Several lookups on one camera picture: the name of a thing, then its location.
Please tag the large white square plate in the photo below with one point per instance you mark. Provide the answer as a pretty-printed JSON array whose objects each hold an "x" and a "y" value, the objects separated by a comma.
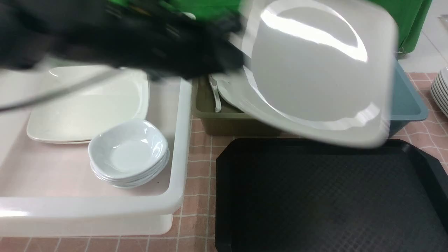
[{"x": 320, "y": 69}]

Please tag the white spoon left of bin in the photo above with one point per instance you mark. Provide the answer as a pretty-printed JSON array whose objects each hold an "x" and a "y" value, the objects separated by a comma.
[{"x": 215, "y": 91}]

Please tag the olive green plastic bin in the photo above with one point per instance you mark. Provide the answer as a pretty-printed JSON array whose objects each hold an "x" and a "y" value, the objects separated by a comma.
[{"x": 229, "y": 121}]

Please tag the stack of white plates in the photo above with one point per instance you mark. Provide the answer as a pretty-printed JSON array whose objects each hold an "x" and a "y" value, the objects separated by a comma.
[{"x": 439, "y": 90}]

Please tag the lower white bowls in tub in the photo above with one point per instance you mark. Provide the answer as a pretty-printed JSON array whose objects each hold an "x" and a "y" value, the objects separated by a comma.
[{"x": 139, "y": 180}]

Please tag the large white plastic tub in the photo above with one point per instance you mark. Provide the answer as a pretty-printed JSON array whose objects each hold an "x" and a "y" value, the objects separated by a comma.
[{"x": 50, "y": 190}]

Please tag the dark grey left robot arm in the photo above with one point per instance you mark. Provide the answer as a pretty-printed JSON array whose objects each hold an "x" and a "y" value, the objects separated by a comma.
[{"x": 139, "y": 34}]

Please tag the top white bowl in tub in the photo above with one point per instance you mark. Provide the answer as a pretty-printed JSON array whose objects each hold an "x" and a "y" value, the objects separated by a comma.
[{"x": 128, "y": 150}]

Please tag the white square plate in tub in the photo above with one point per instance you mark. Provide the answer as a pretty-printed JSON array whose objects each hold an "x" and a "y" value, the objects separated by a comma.
[{"x": 84, "y": 114}]

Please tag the black plastic serving tray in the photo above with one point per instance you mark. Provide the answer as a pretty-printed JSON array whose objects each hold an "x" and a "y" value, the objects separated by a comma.
[{"x": 297, "y": 195}]

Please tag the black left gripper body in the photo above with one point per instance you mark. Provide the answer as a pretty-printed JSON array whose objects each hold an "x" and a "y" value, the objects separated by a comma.
[{"x": 201, "y": 47}]

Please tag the teal blue plastic bin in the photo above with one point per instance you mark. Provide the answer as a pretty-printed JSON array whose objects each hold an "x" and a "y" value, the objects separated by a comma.
[{"x": 407, "y": 104}]

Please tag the pink checked tablecloth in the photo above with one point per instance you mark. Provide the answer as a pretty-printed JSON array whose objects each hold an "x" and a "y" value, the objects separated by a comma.
[{"x": 193, "y": 224}]

